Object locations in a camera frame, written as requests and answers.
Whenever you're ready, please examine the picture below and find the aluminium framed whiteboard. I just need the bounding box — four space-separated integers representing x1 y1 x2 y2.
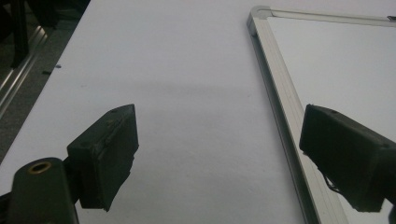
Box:
246 5 396 224

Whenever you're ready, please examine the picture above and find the black metal stand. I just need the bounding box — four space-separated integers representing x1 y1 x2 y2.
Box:
9 0 31 70

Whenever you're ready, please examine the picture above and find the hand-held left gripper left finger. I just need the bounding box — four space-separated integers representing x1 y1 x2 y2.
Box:
66 104 139 213

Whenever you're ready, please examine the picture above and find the metal floor rail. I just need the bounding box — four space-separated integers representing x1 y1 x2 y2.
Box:
0 25 49 119

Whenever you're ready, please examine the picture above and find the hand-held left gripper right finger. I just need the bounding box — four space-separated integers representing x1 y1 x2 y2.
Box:
299 104 396 213

